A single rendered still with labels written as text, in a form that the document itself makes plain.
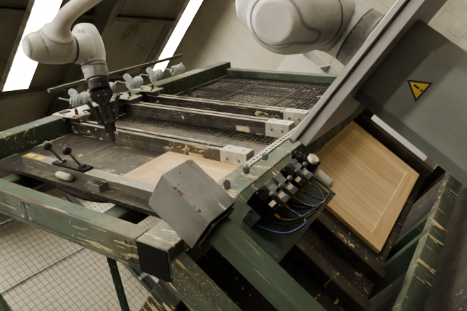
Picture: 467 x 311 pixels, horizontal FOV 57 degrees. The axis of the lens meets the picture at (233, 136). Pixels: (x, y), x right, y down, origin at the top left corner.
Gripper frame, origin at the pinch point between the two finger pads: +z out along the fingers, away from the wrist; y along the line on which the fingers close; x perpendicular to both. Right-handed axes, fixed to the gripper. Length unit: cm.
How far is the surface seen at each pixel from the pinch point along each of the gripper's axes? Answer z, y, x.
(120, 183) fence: 19.0, 1.2, -1.2
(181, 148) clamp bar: 10.8, -28.8, -19.7
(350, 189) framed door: 52, -110, -25
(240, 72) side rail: -44, -123, -141
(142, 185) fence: 21.6, -5.4, 3.9
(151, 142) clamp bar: 3.9, -19.5, -32.7
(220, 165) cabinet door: 22.4, -38.2, -1.8
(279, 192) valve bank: 36, -41, 38
